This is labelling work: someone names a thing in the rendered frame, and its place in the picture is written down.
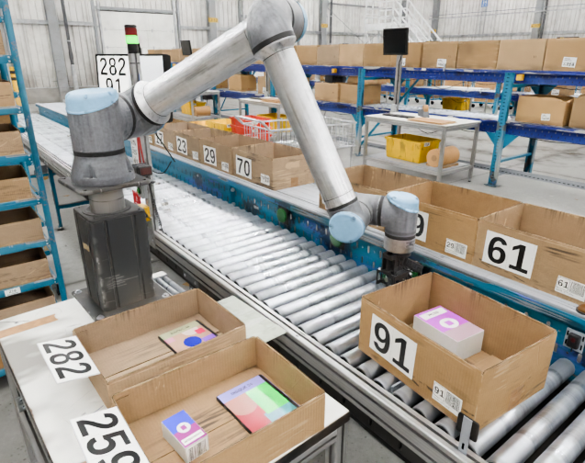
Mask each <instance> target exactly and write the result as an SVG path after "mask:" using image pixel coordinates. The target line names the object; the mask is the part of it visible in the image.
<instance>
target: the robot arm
mask: <svg viewBox="0 0 585 463"><path fill-rule="evenodd" d="M307 26H308V17H307V13H306V11H305V9H304V7H303V6H302V5H301V4H300V3H299V2H297V1H296V0H254V2H253V3H252V5H251V6H250V9H249V11H248V14H247V18H246V19H245V20H244V21H243V22H241V23H240V24H238V25H237V26H235V27H233V28H231V29H230V30H228V31H227V32H225V33H224V34H222V35H221V36H219V37H218V38H216V39H215V40H213V41H211V42H210V43H209V44H208V45H206V46H205V47H203V48H202V49H200V50H199V51H197V52H195V53H193V54H192V55H190V56H189V57H187V58H186V59H184V60H183V61H181V62H180V63H178V64H177V65H176V66H174V67H173V68H171V69H170V70H168V71H167V72H165V73H163V74H162V75H160V76H159V77H157V78H156V79H154V80H152V81H151V82H148V81H139V82H138V83H136V84H135V85H133V86H132V87H130V88H129V89H127V90H126V91H123V92H120V93H118V91H117V90H116V89H115V88H111V87H98V88H85V89H78V90H74V91H71V92H69V93H67V94H66V96H65V105H66V107H65V110H66V113H67V119H68V124H69V130H70V134H71V140H72V146H73V156H74V158H73V167H72V171H71V182H72V184H73V185H76V186H86V187H99V186H114V185H120V184H124V183H127V182H129V181H131V180H133V179H134V178H135V172H134V169H133V167H132V165H131V163H130V161H129V158H128V156H127V155H126V151H125V144H124V141H125V140H129V139H133V138H138V137H141V136H145V135H151V134H153V133H155V132H157V131H158V130H160V129H161V128H162V127H163V126H164V124H165V123H166V122H167V121H168V120H169V118H170V115H171V112H173V111H174V110H176V109H178V108H179V107H181V106H182V105H184V104H186V103H187V102H189V101H191V100H192V99H194V98H196V97H197V96H200V95H201V94H203V93H205V92H207V91H208V90H209V89H211V88H212V87H214V86H216V85H218V84H220V83H221V82H223V81H225V80H226V79H228V78H230V77H231V76H233V75H235V74H236V73H238V72H239V71H241V70H243V69H244V68H246V67H248V66H249V65H251V64H253V63H254V62H257V61H258V60H260V61H262V62H263V63H264V66H265V69H266V70H267V72H268V75H269V77H270V79H271V82H272V84H273V86H274V88H275V91H276V93H277V96H278V98H279V100H280V103H281V105H282V107H283V109H284V111H285V113H286V115H287V119H288V121H289V124H290V126H291V128H292V130H293V132H294V134H295V136H296V139H297V141H298V145H299V147H300V149H301V151H302V153H303V155H304V157H305V160H306V162H307V164H308V167H309V169H310V172H311V174H312V176H313V179H314V181H315V183H316V185H317V188H318V189H319V191H320V194H321V197H322V200H323V202H324V204H325V208H326V210H327V213H328V215H329V217H330V222H329V229H330V233H331V235H332V236H333V238H335V239H336V240H337V241H339V242H341V243H353V242H355V241H357V240H358V239H359V238H360V237H361V236H362V235H363V234H364V232H365V230H366V227H367V226H368V225H375V226H381V227H385V235H384V248H385V249H386V250H387V251H386V252H384V253H383V254H382V266H381V267H380V268H378V269H377V277H378V273H380V272H381V277H380V279H379V280H377V281H376V284H379V283H382V285H384V287H388V286H391V285H394V284H396V283H399V282H401V281H404V280H407V279H410V278H412V276H411V275H412V272H415V273H417V272H418V273H421V271H422V269H423V266H422V265H421V264H420V263H418V262H417V261H414V260H410V259H409V258H407V257H409V256H411V252H413V251H414V247H415V238H416V230H417V220H418V212H419V199H418V198H417V197H416V196H414V195H413V194H410V193H407V192H401V191H400V192H398V191H392V192H389V193H388V194H387V195H386V196H380V195H371V194H362V193H357V192H354V190H353V188H352V186H351V183H350V181H349V178H348V176H347V174H346V172H345V170H344V168H343V164H342V161H341V159H340V157H339V154H338V152H337V150H336V148H335V146H334V143H333V141H332V137H331V135H330V133H329V131H328V129H327V126H326V124H325V121H324V119H323V117H322V114H321V111H320V109H319V107H318V104H317V102H316V100H315V97H314V95H313V93H312V91H311V89H310V86H309V82H308V80H307V78H306V75H305V74H304V71H303V69H302V67H301V64H300V62H299V60H298V56H297V54H296V52H295V50H294V44H295V43H296V42H298V41H299V40H301V39H302V38H303V36H304V35H305V33H306V30H307ZM382 273H383V275H382Z"/></svg>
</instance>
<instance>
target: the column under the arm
mask: <svg viewBox="0 0 585 463"><path fill-rule="evenodd" d="M124 199H125V206H126V207H125V208H124V209H122V210H120V211H116V212H112V213H104V214H95V213H93V212H91V209H90V204H89V205H84V206H80V207H75V208H73V215H74V219H75V225H76V230H77V235H78V241H79V245H80V251H81V256H82V261H83V265H84V275H85V281H86V286H87V288H82V289H77V290H76V291H73V292H72V295H73V296H74V297H75V298H76V300H77V301H78V302H79V303H80V304H81V306H82V307H83V308H84V309H85V311H86V312H87V313H88V314H89V315H90V317H91V318H92V319H93V320H94V321H98V320H101V319H104V318H106V317H109V316H112V315H115V314H118V313H121V312H123V311H128V310H131V309H134V308H137V307H139V306H142V305H145V304H148V303H151V302H154V301H156V300H159V299H164V298H167V297H170V296H172V295H171V294H169V293H168V292H167V291H166V290H165V289H163V288H162V287H161V286H159V285H158V284H157V283H156V282H154V281H153V277H152V260H151V253H150V246H149V237H148V230H147V222H146V215H145V209H144V208H142V207H140V206H138V205H136V204H135V203H133V202H131V201H129V200H128V199H126V198H124Z"/></svg>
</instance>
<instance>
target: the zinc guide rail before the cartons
mask: <svg viewBox="0 0 585 463"><path fill-rule="evenodd" d="M36 105H39V106H41V107H45V108H47V109H50V110H52V111H55V112H57V113H60V114H62V115H64V116H66V117H67V113H64V112H61V111H60V110H57V109H54V108H52V107H47V106H45V105H42V104H40V103H36ZM150 149H151V150H154V151H156V152H160V153H162V154H165V155H167V156H170V154H171V155H172V156H173V158H175V159H176V160H179V161H181V162H184V163H187V164H191V165H193V166H195V167H197V168H200V169H202V170H205V171H208V172H210V173H212V174H214V175H218V176H221V177H223V178H226V179H228V180H230V181H233V182H235V183H238V184H240V185H243V186H247V187H249V188H251V189H254V190H256V191H259V192H261V193H264V194H266V195H268V196H270V197H273V198H277V199H280V200H282V201H285V202H286V203H289V204H291V205H294V206H296V207H299V208H302V209H305V210H307V211H310V212H312V213H315V214H317V215H320V216H322V217H324V218H327V219H329V220H330V217H329V215H328V213H327V210H324V209H320V208H317V207H315V206H312V205H310V204H308V203H305V202H302V201H300V200H297V199H294V198H291V197H288V196H286V195H283V194H280V193H278V192H275V191H273V190H271V189H268V188H265V187H263V186H258V185H256V184H254V183H251V182H248V181H246V180H243V179H240V178H239V177H236V176H233V175H229V174H226V173H224V172H221V171H219V170H217V169H214V168H211V167H209V166H206V165H203V164H200V163H197V162H195V161H192V160H189V159H187V158H185V157H182V156H180V155H177V154H174V153H172V152H170V154H169V153H168V152H167V151H166V150H163V149H160V148H158V147H155V146H152V145H150ZM170 157H171V156H170ZM364 233H366V234H369V235H371V236H374V237H376V238H378V239H380V240H383V241H384V235H385V233H384V232H383V231H379V230H377V229H374V228H371V227H369V226H367V227H366V230H365V232H364ZM413 252H414V253H416V254H420V255H422V256H425V257H427V258H430V259H432V260H434V261H436V262H439V263H442V264H444V265H448V266H451V267H453V268H455V269H457V270H460V271H463V272H465V273H468V274H470V275H472V276H474V277H478V278H481V279H483V280H486V281H489V282H490V283H493V284H495V285H498V286H500V287H503V288H507V289H509V290H511V291H514V292H516V293H519V294H521V295H524V296H525V297H528V298H531V299H535V300H537V301H540V302H542V303H545V304H546V305H549V306H551V307H554V308H557V309H559V310H562V311H565V312H567V313H570V314H572V315H575V316H578V317H580V318H582V319H584V320H585V315H581V314H579V313H577V312H576V307H578V306H579V305H578V304H575V303H573V302H570V301H567V300H565V299H561V298H558V297H556V296H553V295H550V294H548V293H545V292H543V291H541V290H538V289H535V288H531V287H528V286H526V285H524V284H521V283H519V282H516V281H513V280H511V279H509V278H506V277H502V276H499V275H497V274H494V273H491V272H490V271H487V270H484V269H482V268H479V267H476V266H474V265H470V264H468V263H465V262H462V261H460V260H457V259H455V258H452V257H450V256H447V255H444V254H440V253H437V252H436V251H433V250H430V249H428V248H425V247H422V246H420V245H418V244H415V247H414V251H413Z"/></svg>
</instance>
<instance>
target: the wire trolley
mask: <svg viewBox="0 0 585 463"><path fill-rule="evenodd" d="M233 116H234V117H235V118H236V119H237V120H238V121H239V122H241V124H242V125H244V135H247V136H248V135H252V136H253V127H254V137H255V134H257V139H258V134H260V139H261V130H263V139H264V140H265V141H266V133H268V141H270V131H271V132H277V140H276V143H281V144H283V143H285V145H288V146H289V145H290V146H291V145H293V144H296V145H298V143H297V142H296V143H293V144H291V143H292V142H294V141H297V140H295V134H294V140H293V141H292V140H291V130H292V128H291V126H290V129H283V121H284V120H285V121H286V126H287V120H288V119H276V120H265V121H261V120H258V119H251V118H246V117H243V116H238V115H233ZM322 117H323V118H326V119H331V124H329V125H326V126H327V129H328V126H333V131H335V136H333V137H335V140H332V141H333V142H336V143H335V144H337V143H339V144H338V145H335V144H334V146H335V148H336V149H340V148H347V147H351V148H350V167H351V166H352V155H353V147H354V146H356V145H355V144H353V135H355V134H354V133H353V125H354V124H356V123H357V122H355V121H350V120H345V119H335V118H329V117H324V116H322ZM239 118H240V119H247V120H251V121H253V122H242V121H241V120H240V119H239ZM332 119H333V124H332ZM334 120H340V123H339V124H337V121H336V124H334ZM273 121H277V130H270V122H273ZM278 121H282V129H281V130H279V129H278ZM341 121H342V122H344V121H346V122H348V123H341ZM266 122H269V128H268V127H267V126H266V125H265V123H266ZM252 123H255V126H254V125H252ZM256 123H260V127H257V126H256ZM250 124H251V125H250ZM261 124H262V125H263V126H264V128H261ZM347 124H348V125H349V132H348V131H347V135H346V129H345V131H344V125H347ZM350 124H352V134H350V135H352V139H351V143H349V140H348V133H350ZM245 125H246V130H247V126H249V133H250V127H251V130H252V134H248V131H247V134H245ZM337 125H340V127H341V125H343V135H342V136H343V137H344V136H345V142H343V141H340V130H338V131H339V136H337ZM334 126H335V129H334ZM256 128H257V133H255V132H256ZM258 129H260V133H258ZM267 130H268V132H266V131H267ZM289 130H290V141H287V131H289ZM279 131H281V141H278V132H279ZM283 131H285V132H286V141H283ZM344 133H345V135H344ZM346 136H347V142H346ZM337 137H339V140H338V141H336V140H337ZM287 142H289V143H290V144H289V143H287ZM340 143H341V144H340ZM340 145H342V146H340ZM344 145H347V146H344ZM336 146H339V147H336Z"/></svg>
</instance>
